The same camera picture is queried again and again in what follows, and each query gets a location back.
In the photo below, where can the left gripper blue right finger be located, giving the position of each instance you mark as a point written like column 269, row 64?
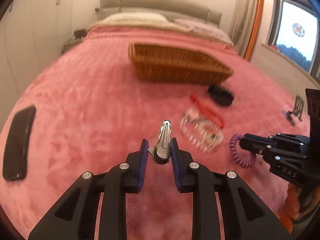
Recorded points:
column 175, row 165

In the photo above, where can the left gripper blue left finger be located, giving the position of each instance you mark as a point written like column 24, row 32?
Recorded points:
column 142, row 162

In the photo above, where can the silver metal hair clip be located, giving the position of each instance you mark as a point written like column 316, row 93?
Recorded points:
column 161, row 152

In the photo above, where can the right hand orange glove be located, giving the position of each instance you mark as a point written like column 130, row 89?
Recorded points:
column 292, row 206

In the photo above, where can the pink bed blanket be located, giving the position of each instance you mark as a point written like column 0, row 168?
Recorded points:
column 92, row 111

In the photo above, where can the brown wicker basket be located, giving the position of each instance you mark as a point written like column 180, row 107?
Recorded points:
column 158, row 63

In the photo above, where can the pink pillow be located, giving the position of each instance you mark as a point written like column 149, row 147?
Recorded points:
column 208, row 29

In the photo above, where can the black smartphone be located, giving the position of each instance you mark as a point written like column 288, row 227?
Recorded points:
column 16, row 148

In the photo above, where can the window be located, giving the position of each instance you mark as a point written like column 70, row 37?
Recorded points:
column 294, row 32

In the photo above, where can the white pillow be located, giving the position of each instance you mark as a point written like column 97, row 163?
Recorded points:
column 132, row 17

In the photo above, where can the bedside table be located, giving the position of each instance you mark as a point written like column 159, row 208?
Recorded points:
column 77, row 38

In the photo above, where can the beige curtain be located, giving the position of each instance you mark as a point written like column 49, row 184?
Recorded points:
column 245, row 14

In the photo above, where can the grey padded headboard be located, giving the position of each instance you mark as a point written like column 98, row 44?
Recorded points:
column 171, row 9

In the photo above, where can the white wardrobe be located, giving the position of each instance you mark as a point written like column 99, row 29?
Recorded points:
column 32, row 36

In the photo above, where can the black camera box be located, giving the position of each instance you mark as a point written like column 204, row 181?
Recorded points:
column 313, row 101

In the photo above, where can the black bracelet band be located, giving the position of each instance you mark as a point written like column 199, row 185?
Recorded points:
column 220, row 95

